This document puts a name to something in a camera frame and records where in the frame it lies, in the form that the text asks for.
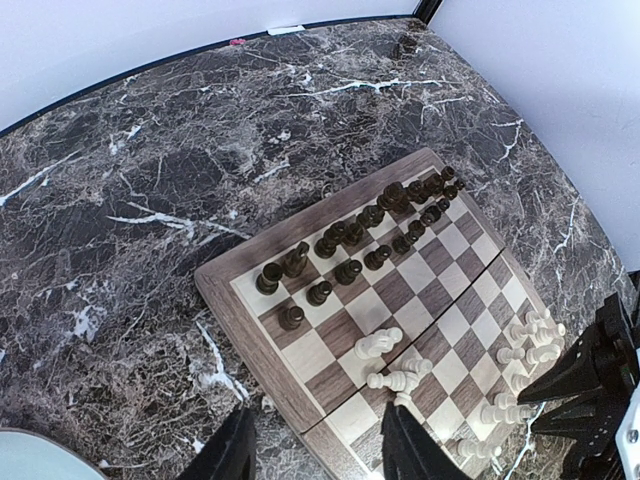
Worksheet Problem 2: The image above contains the black corner frame post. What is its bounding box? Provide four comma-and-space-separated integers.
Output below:
413, 0, 443, 25

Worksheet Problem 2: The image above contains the wooden chess board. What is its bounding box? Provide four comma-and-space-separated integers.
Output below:
195, 148, 565, 479

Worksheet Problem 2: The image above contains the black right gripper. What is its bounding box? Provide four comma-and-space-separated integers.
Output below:
517, 293, 639, 479

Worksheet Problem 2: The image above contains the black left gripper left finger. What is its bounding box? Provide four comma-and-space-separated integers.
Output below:
177, 407, 256, 480

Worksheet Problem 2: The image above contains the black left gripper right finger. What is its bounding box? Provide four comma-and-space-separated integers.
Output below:
381, 402, 469, 480

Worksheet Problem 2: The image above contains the white wall clip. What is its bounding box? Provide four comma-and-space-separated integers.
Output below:
267, 25, 305, 36

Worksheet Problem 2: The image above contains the teal ceramic flower plate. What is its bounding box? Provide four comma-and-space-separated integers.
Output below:
1, 430, 104, 480

